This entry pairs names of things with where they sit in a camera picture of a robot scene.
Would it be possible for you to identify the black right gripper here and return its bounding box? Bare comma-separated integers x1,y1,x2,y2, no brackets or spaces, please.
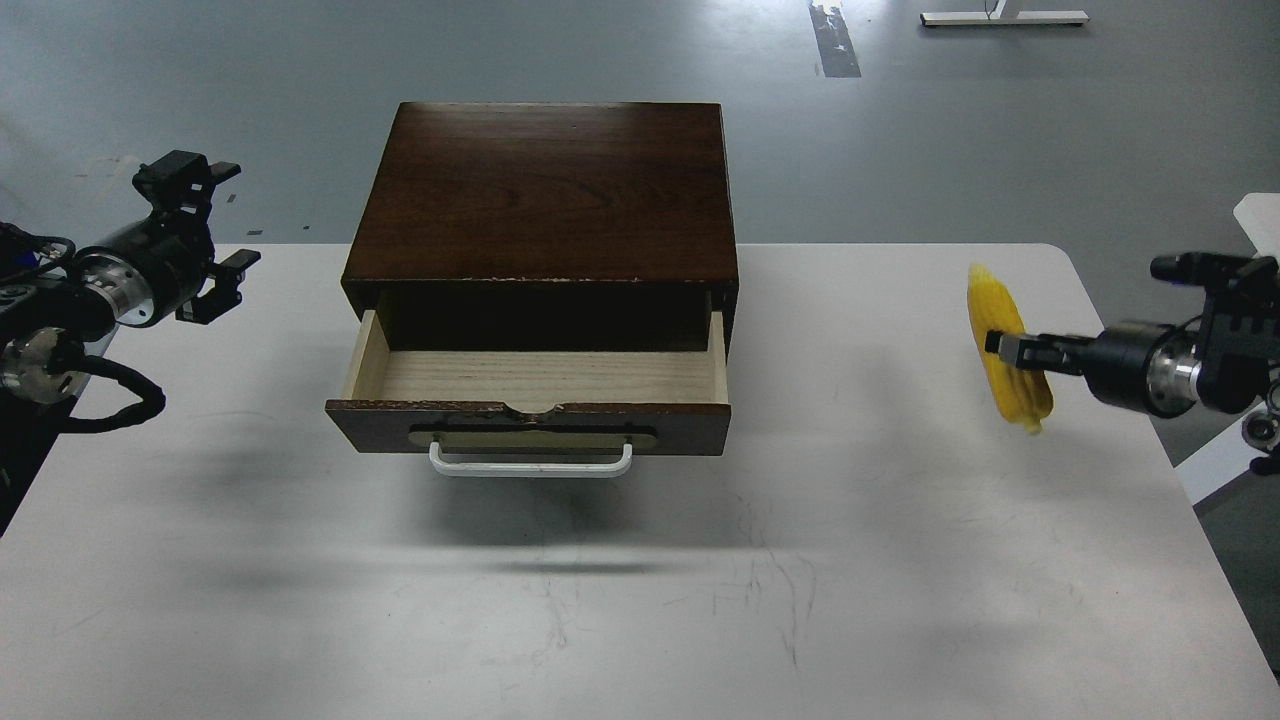
986,322,1199,419

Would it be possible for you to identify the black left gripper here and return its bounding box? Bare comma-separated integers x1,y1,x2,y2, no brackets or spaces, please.
78,150,261,328

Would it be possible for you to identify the yellow corn cob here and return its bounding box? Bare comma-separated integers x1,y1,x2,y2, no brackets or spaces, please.
966,263,1053,436

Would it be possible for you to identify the wooden drawer with white handle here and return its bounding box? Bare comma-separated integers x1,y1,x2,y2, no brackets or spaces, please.
325,310,732,479

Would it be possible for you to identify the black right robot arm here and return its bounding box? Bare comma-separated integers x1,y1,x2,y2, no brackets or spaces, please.
966,252,1279,477

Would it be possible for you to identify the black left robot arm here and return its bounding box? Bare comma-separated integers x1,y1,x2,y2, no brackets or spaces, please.
1,150,260,525

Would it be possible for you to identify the dark wooden cabinet box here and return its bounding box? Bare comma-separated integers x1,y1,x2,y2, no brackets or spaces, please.
340,102,739,351

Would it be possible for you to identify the white table foot bar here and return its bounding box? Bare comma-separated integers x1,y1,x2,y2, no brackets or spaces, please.
919,1,1091,28

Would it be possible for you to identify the black tape strip on floor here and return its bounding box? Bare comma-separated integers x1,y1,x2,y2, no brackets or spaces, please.
806,1,861,79

